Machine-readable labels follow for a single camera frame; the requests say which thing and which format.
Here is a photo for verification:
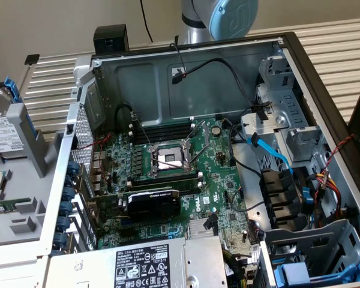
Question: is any blue data wire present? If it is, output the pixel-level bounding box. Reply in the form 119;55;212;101
250;133;316;214

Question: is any hard disk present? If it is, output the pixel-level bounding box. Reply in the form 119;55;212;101
0;76;34;160

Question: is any grey metal disk bay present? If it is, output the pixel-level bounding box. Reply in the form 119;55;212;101
259;218;360;288

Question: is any open metal socket cover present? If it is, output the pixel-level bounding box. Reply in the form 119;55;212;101
182;119;211;169

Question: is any black RAM slot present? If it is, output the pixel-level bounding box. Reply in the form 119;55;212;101
128;117;196;136
179;181;203;193
128;124;196;143
127;172;203;184

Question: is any CPU socket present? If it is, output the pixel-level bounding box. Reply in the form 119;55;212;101
148;139;199;181

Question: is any green motherboard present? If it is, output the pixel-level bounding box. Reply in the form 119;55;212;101
89;117;260;271

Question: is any thin metal locking lever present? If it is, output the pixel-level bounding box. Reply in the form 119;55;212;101
133;113;153;148

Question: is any black graphics card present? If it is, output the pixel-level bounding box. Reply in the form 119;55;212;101
86;187;182;224

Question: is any open grey PC case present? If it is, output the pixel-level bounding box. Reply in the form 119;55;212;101
35;31;360;288

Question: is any silver finned heatsink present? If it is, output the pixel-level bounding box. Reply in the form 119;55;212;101
188;213;220;239

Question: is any silver rear port block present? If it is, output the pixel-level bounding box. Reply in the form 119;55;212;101
89;149;112;194

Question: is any silver metal drive cage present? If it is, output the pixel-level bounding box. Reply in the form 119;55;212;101
239;49;331;169

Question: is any grey plastic latch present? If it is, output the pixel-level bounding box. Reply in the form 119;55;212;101
287;125;322;163

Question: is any black box behind case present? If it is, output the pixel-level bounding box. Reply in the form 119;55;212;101
93;24;130;56

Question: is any silver power supply unit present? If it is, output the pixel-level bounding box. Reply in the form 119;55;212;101
47;235;229;288

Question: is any grey plastic parts rack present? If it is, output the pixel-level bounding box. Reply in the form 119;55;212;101
0;101;65;248

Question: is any green RAM stick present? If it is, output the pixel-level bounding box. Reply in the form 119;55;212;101
0;197;31;214

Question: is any black wire with black plug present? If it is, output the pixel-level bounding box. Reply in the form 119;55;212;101
171;57;272;121

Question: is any black wire over motherboard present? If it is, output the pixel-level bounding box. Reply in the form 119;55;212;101
227;106;263;176

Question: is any thin black wire red mark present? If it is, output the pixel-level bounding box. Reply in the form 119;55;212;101
169;35;188;79

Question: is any short black wire loop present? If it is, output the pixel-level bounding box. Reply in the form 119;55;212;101
114;103;139;127

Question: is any thin black hanging cable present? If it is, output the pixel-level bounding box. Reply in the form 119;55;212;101
139;0;154;43

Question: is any black yellow wire bundle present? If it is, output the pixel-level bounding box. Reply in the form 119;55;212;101
223;248;259;288

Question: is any red black twisted wire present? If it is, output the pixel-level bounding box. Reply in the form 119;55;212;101
317;134;356;193

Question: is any empty blue disk bracket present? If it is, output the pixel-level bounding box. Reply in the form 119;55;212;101
272;250;360;284

